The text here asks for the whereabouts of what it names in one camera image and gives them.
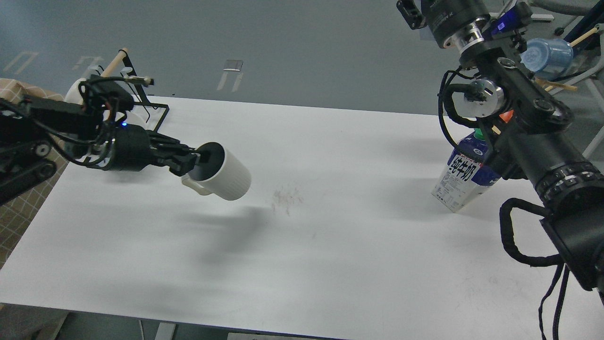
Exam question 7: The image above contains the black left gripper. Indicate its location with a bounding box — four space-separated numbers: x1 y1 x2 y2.
101 124 211 177

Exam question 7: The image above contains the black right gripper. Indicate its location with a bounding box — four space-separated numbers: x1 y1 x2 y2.
396 0 490 49

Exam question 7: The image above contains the white ribbed mug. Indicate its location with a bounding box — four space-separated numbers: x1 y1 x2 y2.
181 142 251 202

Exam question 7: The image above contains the blue white milk carton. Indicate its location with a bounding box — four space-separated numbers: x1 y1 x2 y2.
431 128 501 213

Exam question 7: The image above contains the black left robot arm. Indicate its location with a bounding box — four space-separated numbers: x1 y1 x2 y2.
1 75 225 204

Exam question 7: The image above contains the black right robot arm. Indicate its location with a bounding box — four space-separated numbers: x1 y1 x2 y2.
396 0 604 340

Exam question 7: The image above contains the blue plastic cup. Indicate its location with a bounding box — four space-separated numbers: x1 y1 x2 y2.
520 38 574 80

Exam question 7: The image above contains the orange plastic cup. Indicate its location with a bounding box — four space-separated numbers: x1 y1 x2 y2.
499 110 514 124

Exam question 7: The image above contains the wooden cup stand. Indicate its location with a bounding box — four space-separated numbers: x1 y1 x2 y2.
536 23 604 95

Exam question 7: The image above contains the white cup on rack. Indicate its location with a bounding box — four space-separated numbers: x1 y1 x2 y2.
63 78 147 128

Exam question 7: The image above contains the checkered beige cloth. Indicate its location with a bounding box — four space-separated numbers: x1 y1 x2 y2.
0 78 67 267

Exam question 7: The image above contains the black wire cup rack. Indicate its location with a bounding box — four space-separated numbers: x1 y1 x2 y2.
71 50 169 168

